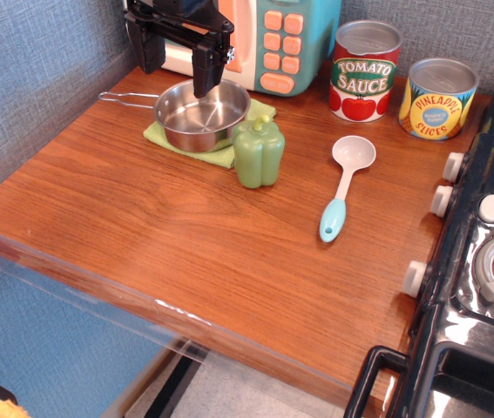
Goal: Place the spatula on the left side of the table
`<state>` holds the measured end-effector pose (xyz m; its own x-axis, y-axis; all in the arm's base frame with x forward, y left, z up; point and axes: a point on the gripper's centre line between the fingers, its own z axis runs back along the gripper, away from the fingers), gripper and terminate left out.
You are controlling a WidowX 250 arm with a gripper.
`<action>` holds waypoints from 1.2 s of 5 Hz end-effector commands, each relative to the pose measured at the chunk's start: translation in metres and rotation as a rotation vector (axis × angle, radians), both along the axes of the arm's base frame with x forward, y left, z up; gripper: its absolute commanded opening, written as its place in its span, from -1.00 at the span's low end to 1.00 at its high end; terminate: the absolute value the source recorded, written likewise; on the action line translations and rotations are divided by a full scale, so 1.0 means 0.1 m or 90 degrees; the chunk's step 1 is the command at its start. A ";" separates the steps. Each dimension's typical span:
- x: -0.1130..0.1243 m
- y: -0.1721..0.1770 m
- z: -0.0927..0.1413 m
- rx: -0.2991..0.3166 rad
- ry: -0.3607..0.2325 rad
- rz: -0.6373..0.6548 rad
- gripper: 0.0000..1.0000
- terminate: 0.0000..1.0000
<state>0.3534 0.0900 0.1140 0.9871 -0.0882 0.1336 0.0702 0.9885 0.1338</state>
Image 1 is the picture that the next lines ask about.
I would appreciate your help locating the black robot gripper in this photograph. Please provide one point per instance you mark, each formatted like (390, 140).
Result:
(196, 25)

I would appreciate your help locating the white spoon with teal handle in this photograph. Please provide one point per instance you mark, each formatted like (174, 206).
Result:
(352, 153)

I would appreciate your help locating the stainless steel saucepan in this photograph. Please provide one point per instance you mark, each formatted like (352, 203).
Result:
(193, 124)

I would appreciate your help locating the green cloth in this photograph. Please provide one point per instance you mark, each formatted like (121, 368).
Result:
(223, 155)

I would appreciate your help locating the teal toy microwave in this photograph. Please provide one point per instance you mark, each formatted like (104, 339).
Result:
(279, 46)

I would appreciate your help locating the green toy bell pepper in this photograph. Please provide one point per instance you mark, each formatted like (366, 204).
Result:
(258, 147)

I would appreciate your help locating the tomato sauce can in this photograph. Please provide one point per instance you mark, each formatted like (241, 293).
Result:
(363, 69)

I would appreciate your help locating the pineapple slices can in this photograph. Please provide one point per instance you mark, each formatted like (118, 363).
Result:
(437, 98)

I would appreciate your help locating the white stove knob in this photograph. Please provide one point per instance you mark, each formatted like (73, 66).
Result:
(441, 200)
(453, 166)
(413, 278)

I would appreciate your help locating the white round stove button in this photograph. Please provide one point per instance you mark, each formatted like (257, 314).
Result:
(486, 209)

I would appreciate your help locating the yellow object at corner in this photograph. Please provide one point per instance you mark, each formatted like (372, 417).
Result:
(9, 409)

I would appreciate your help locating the black toy stove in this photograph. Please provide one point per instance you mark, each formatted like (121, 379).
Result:
(451, 336)

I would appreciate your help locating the black oven door handle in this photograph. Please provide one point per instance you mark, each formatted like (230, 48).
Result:
(377, 359)

